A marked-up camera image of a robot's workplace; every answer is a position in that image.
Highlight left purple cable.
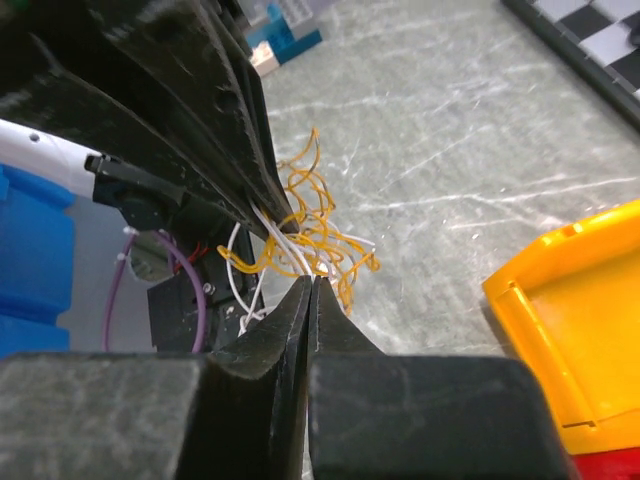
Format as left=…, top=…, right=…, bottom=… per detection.
left=102, top=227, right=208, bottom=354

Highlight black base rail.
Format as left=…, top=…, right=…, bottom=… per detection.
left=147, top=217, right=264, bottom=352

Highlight red plastic bin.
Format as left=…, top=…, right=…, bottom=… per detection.
left=573, top=447, right=640, bottom=480

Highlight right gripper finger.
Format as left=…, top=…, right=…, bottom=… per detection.
left=1, top=276, right=312, bottom=479
left=308, top=278, right=578, bottom=479

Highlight blue storage box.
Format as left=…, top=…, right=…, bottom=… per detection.
left=1, top=165, right=75, bottom=357

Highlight yellow plastic bin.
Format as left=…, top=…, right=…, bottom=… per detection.
left=483, top=201, right=639, bottom=455

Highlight toy brick structure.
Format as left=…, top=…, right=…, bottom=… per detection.
left=245, top=1, right=323, bottom=78

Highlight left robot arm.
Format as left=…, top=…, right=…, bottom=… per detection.
left=1, top=1, right=291, bottom=237

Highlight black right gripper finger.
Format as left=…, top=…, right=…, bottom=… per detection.
left=1, top=1, right=280, bottom=239
left=200, top=1, right=300, bottom=233

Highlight black white chessboard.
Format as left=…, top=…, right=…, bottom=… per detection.
left=502, top=0, right=639, bottom=129

